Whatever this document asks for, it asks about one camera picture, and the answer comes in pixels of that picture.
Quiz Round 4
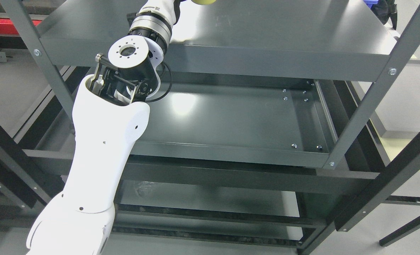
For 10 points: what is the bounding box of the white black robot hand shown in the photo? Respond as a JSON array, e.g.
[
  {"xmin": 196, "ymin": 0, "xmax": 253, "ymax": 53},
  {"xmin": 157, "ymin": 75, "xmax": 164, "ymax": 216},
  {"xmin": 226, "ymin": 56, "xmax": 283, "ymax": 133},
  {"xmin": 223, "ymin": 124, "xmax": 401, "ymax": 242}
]
[{"xmin": 139, "ymin": 0, "xmax": 182, "ymax": 25}]

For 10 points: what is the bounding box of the yellow plastic cup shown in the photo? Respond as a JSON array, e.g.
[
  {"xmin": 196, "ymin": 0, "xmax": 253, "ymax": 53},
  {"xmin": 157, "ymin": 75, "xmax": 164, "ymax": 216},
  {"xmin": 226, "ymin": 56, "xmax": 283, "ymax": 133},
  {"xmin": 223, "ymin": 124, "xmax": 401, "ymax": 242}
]
[{"xmin": 192, "ymin": 0, "xmax": 216, "ymax": 5}]

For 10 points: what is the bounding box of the grey metal shelf unit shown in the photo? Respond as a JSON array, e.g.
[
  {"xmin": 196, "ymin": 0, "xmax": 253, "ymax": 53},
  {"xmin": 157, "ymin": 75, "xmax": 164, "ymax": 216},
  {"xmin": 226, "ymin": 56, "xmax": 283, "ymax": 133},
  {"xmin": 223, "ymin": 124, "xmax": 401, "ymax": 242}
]
[{"xmin": 0, "ymin": 0, "xmax": 420, "ymax": 170}]

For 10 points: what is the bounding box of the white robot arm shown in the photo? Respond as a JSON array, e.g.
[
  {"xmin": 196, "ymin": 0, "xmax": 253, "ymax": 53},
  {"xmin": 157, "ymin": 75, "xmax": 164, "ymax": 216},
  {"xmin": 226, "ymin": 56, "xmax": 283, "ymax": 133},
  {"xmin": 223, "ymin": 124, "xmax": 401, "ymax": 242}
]
[{"xmin": 26, "ymin": 0, "xmax": 179, "ymax": 255}]

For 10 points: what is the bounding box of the black metal shelf rack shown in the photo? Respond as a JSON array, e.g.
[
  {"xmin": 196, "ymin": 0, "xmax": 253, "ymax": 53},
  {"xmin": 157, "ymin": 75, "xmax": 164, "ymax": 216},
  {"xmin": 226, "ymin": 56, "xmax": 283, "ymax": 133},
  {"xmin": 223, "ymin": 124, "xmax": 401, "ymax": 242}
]
[{"xmin": 0, "ymin": 14, "xmax": 420, "ymax": 255}]

